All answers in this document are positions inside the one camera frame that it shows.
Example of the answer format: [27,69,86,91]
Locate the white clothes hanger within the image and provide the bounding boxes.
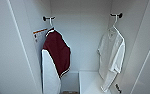
[44,16,59,37]
[106,13,125,35]

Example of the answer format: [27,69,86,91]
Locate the woven basket with goods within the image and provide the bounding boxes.
[60,89,80,94]

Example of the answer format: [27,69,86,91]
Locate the black wall peg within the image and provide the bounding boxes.
[109,12,124,20]
[42,15,56,23]

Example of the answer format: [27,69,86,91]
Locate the maroon and white jacket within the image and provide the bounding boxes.
[40,29,72,94]

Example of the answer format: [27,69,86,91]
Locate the white t-shirt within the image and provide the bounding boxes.
[96,27,126,93]

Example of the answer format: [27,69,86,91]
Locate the white wardrobe cabinet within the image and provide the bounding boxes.
[0,0,150,94]

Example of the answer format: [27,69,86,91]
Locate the orange and white sticker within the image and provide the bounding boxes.
[32,27,48,43]

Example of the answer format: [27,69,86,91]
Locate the small black hook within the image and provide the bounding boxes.
[114,83,123,94]

